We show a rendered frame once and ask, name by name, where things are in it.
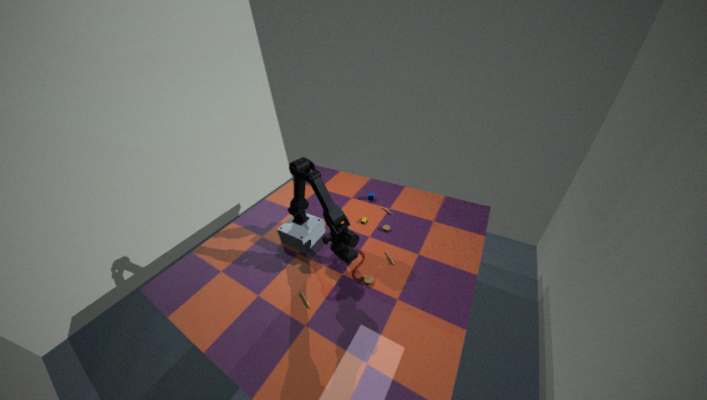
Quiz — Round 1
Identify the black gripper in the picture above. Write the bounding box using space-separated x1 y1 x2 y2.
323 233 358 264

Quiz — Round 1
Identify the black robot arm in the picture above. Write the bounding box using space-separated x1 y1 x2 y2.
288 157 359 248

